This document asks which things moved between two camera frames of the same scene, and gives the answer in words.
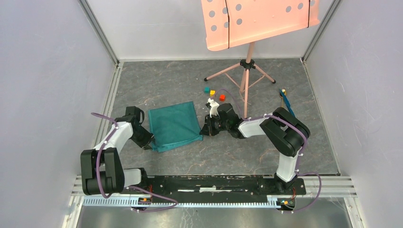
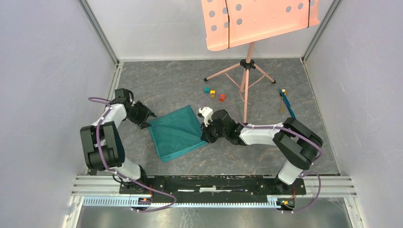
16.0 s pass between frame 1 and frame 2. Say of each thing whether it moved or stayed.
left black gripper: moved
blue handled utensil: stayed
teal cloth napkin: moved
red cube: stayed
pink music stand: stayed
